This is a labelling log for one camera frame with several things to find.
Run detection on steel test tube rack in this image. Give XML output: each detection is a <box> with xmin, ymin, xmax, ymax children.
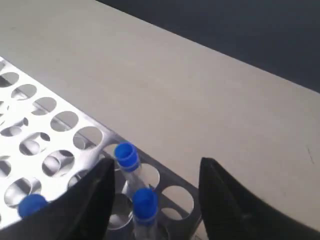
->
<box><xmin>0</xmin><ymin>59</ymin><xmax>201</xmax><ymax>240</ymax></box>

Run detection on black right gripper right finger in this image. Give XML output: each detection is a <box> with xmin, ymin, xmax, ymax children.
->
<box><xmin>198</xmin><ymin>157</ymin><xmax>320</xmax><ymax>240</ymax></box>

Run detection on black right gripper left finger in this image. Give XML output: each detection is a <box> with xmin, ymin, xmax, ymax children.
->
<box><xmin>0</xmin><ymin>158</ymin><xmax>115</xmax><ymax>240</ymax></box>

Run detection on blue capped test tube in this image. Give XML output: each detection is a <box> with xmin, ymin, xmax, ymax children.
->
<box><xmin>132</xmin><ymin>187</ymin><xmax>161</xmax><ymax>240</ymax></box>
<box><xmin>114</xmin><ymin>142</ymin><xmax>149</xmax><ymax>199</ymax></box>
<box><xmin>17</xmin><ymin>193</ymin><xmax>48</xmax><ymax>219</ymax></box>

